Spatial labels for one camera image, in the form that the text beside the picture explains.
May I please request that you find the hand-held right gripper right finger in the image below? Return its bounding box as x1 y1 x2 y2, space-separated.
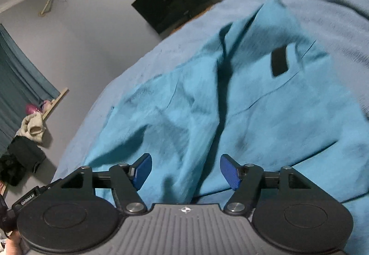
220 154 321 215

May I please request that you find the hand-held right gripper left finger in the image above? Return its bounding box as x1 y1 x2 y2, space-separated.
53 153 153 214

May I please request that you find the teal zip jacket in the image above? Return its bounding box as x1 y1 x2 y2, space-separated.
83 0 369 206

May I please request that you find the black clothes pile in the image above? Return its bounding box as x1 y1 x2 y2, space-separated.
0 135 47 187

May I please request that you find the person's left hand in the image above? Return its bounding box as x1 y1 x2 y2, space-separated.
5 230 24 255

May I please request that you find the beige garment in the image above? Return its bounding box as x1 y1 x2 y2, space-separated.
16 112 47 145

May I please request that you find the pink plush item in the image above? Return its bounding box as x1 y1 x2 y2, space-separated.
25 103 42 115

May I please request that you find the wooden window sill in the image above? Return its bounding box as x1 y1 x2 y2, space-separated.
42 87 69 122

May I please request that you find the teal curtain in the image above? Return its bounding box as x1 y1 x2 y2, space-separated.
0 23 60 155

